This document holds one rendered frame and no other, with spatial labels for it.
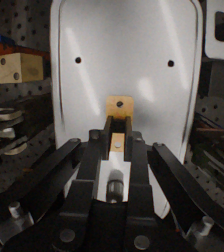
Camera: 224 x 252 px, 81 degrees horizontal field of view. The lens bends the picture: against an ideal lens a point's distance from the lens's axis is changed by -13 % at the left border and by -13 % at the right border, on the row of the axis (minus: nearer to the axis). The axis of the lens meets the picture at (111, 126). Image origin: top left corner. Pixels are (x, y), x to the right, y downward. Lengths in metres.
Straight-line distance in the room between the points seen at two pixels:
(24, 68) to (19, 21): 0.49
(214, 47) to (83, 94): 0.20
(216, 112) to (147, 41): 0.47
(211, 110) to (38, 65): 0.56
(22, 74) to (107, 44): 0.12
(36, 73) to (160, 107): 0.18
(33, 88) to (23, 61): 0.42
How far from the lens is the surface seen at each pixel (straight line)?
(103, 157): 0.16
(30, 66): 0.21
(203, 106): 0.60
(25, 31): 0.65
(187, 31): 0.24
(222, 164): 0.25
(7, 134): 0.22
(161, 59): 0.22
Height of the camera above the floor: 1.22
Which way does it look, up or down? 70 degrees down
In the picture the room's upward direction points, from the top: 168 degrees counter-clockwise
